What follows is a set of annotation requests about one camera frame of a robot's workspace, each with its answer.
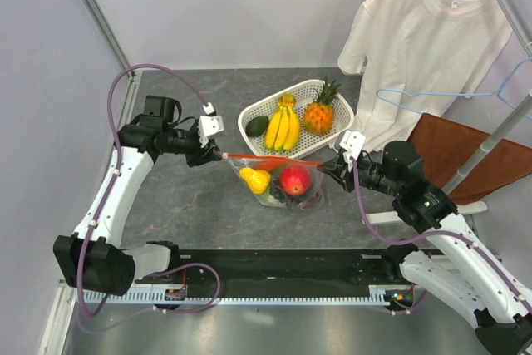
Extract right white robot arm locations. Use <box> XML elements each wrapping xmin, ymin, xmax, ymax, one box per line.
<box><xmin>318</xmin><ymin>132</ymin><xmax>531</xmax><ymax>354</ymax></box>

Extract brown cloth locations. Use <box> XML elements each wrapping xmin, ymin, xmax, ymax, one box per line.
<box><xmin>408</xmin><ymin>114</ymin><xmax>531</xmax><ymax>205</ymax></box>

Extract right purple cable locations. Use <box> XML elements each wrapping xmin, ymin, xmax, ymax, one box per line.
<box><xmin>351</xmin><ymin>155</ymin><xmax>532</xmax><ymax>318</ymax></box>

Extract slotted cable duct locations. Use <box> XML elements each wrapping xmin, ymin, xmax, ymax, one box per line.
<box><xmin>83</xmin><ymin>284</ymin><xmax>413</xmax><ymax>307</ymax></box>

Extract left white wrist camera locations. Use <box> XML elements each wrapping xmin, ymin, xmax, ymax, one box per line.
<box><xmin>198</xmin><ymin>102</ymin><xmax>225</xmax><ymax>148</ymax></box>

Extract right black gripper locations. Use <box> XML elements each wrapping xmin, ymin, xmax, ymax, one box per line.
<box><xmin>318</xmin><ymin>152</ymin><xmax>402</xmax><ymax>197</ymax></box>

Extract purple cable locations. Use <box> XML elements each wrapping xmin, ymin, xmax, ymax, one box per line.
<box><xmin>74</xmin><ymin>63</ymin><xmax>221</xmax><ymax>334</ymax></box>
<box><xmin>351</xmin><ymin>155</ymin><xmax>532</xmax><ymax>318</ymax></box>

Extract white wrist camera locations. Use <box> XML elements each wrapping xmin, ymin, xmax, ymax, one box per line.
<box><xmin>198</xmin><ymin>102</ymin><xmax>225</xmax><ymax>148</ymax></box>
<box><xmin>335</xmin><ymin>130</ymin><xmax>366</xmax><ymax>163</ymax></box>

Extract white clothes rack stand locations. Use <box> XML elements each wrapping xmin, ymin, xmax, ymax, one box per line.
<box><xmin>365</xmin><ymin>92</ymin><xmax>532</xmax><ymax>226</ymax></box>

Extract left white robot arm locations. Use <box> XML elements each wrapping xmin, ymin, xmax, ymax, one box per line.
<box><xmin>52</xmin><ymin>96</ymin><xmax>224</xmax><ymax>296</ymax></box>

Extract clear zip top bag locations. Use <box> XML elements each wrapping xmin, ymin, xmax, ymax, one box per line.
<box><xmin>223</xmin><ymin>153</ymin><xmax>324</xmax><ymax>210</ymax></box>

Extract toy pineapple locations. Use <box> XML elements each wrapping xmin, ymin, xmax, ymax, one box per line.
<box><xmin>303</xmin><ymin>76</ymin><xmax>341</xmax><ymax>136</ymax></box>

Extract black toy grapes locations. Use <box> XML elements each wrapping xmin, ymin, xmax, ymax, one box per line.
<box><xmin>268</xmin><ymin>186</ymin><xmax>310</xmax><ymax>209</ymax></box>

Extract dark red toy apple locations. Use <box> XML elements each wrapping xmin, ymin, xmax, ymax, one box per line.
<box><xmin>299</xmin><ymin>191</ymin><xmax>324</xmax><ymax>210</ymax></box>

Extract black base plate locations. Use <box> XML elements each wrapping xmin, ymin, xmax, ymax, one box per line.
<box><xmin>135</xmin><ymin>248</ymin><xmax>433</xmax><ymax>298</ymax></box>

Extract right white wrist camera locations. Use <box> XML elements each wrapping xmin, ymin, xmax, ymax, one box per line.
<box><xmin>335</xmin><ymin>130</ymin><xmax>366</xmax><ymax>163</ymax></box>

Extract aluminium frame post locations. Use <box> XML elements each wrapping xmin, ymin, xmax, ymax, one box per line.
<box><xmin>82</xmin><ymin>0</ymin><xmax>131</xmax><ymax>69</ymax></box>

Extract white t-shirt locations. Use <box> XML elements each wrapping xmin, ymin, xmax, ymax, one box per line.
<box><xmin>337</xmin><ymin>0</ymin><xmax>512</xmax><ymax>152</ymax></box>

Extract white plastic fruit basket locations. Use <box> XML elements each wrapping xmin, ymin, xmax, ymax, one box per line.
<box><xmin>238</xmin><ymin>79</ymin><xmax>354</xmax><ymax>159</ymax></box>

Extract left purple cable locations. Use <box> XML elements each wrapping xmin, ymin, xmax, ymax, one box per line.
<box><xmin>74</xmin><ymin>63</ymin><xmax>221</xmax><ymax>334</ymax></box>

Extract blue clothes hanger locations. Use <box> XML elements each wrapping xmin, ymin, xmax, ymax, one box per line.
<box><xmin>376</xmin><ymin>57</ymin><xmax>531</xmax><ymax>115</ymax></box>

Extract green toy avocado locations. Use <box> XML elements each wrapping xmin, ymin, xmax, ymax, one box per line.
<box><xmin>244</xmin><ymin>116</ymin><xmax>269</xmax><ymax>138</ymax></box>

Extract yellow toy bananas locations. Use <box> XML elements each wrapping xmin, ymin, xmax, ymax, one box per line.
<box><xmin>264</xmin><ymin>93</ymin><xmax>301</xmax><ymax>151</ymax></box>

